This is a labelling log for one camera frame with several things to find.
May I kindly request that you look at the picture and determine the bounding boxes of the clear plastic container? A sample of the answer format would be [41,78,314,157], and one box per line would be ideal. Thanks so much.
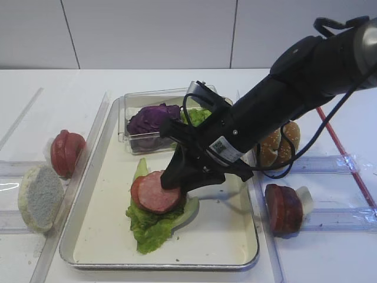
[117,84,233,156]

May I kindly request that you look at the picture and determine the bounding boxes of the green lettuce in container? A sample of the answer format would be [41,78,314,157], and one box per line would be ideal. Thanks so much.
[180,108,212,127]

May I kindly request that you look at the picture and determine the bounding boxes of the clear acrylic rail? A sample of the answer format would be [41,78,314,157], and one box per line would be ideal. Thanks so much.
[30,92,110,283]
[0,87,44,150]

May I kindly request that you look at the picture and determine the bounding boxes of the red tomato slices stack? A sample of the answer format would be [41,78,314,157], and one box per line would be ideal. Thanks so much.
[50,129,86,178]

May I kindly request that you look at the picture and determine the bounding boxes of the clear rear acrylic rail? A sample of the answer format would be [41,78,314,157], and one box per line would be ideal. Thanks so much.
[0,87,44,150]

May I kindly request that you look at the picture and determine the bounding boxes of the clear patty pusher track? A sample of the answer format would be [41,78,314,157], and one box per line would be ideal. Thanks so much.
[301,208,376,232]

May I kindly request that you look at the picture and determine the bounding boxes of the tomato slice on lettuce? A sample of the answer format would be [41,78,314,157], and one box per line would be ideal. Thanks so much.
[130,176,144,209]

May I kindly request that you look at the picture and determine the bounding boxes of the white patty pusher block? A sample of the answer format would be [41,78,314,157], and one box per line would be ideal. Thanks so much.
[296,186,314,216]

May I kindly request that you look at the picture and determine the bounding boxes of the red plastic rail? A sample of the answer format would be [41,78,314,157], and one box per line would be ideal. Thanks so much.
[316,107,376,208]

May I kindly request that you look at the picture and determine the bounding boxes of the sesame burger buns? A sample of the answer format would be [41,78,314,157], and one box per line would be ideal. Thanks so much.
[259,121,300,167]

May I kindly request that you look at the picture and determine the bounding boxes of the white bread slice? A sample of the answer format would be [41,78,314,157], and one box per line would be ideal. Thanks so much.
[18,165,64,233]

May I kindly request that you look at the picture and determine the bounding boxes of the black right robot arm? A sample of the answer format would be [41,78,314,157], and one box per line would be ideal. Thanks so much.
[160,16,376,192]

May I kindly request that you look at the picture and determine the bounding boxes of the clear tomato pusher track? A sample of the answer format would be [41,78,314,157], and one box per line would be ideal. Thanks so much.
[0,161,48,177]

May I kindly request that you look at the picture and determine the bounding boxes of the clear bun pusher track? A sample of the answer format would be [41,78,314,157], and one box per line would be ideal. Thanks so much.
[290,155,359,174]

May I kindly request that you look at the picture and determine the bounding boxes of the white metal tray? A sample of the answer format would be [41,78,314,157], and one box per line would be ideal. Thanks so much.
[59,94,260,271]

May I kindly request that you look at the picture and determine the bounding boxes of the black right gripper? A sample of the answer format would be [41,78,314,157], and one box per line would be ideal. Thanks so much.
[160,119,254,193]

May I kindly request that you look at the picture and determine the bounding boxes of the green lettuce leaf on tray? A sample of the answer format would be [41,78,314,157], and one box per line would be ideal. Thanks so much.
[125,158,188,254]

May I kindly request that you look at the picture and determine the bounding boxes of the dark meat patties stack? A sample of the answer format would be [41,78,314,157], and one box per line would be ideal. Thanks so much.
[265,184,303,235]

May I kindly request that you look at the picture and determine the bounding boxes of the pink meat patty slice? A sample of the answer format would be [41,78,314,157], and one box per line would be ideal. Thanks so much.
[137,170,181,214]

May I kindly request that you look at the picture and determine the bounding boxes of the clear bread pusher track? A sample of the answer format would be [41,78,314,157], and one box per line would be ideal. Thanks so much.
[0,210,31,234]

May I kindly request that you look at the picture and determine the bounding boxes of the bottom bun on tray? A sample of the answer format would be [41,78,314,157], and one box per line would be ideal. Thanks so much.
[172,197,200,231]

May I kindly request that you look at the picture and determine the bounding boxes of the purple cabbage leaves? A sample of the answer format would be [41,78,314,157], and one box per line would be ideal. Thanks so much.
[127,103,180,135]

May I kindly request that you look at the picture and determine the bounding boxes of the clear front acrylic rail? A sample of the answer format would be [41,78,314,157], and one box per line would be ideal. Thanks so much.
[30,92,110,283]

